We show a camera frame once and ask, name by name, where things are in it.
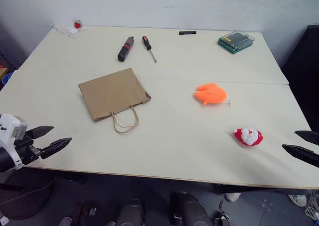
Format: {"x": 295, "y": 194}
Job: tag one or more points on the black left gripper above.
{"x": 24, "y": 151}

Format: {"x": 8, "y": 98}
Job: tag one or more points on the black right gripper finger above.
{"x": 308, "y": 136}
{"x": 301, "y": 153}

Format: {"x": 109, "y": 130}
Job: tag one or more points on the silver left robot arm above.
{"x": 4, "y": 158}

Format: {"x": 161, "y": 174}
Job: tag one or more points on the white sneaker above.
{"x": 298, "y": 200}
{"x": 232, "y": 196}

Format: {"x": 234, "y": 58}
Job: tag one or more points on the red white santa toy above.
{"x": 248, "y": 136}

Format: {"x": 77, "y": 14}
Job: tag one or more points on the dark round floor mat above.
{"x": 25, "y": 193}

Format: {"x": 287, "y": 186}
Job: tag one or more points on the black cabinet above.
{"x": 302, "y": 76}

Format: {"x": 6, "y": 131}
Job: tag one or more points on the blue round container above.
{"x": 7, "y": 78}

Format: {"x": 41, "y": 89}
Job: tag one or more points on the orange plush toy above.
{"x": 210, "y": 93}

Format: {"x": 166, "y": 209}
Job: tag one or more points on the plastic wrapper with red item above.
{"x": 67, "y": 30}

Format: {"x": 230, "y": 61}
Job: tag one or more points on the grey left robot leg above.
{"x": 129, "y": 213}

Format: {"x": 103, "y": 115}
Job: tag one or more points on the grey robot leg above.
{"x": 129, "y": 213}
{"x": 192, "y": 209}

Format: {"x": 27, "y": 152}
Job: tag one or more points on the green screwdriver bit case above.
{"x": 236, "y": 41}

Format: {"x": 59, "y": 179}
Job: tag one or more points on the small red white object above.
{"x": 77, "y": 24}

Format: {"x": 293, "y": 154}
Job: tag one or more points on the black red electric screwdriver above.
{"x": 126, "y": 49}

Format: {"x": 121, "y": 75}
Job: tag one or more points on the grey right robot leg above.
{"x": 192, "y": 209}

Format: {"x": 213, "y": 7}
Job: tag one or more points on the small black bar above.
{"x": 187, "y": 32}

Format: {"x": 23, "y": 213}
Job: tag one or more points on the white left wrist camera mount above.
{"x": 11, "y": 139}

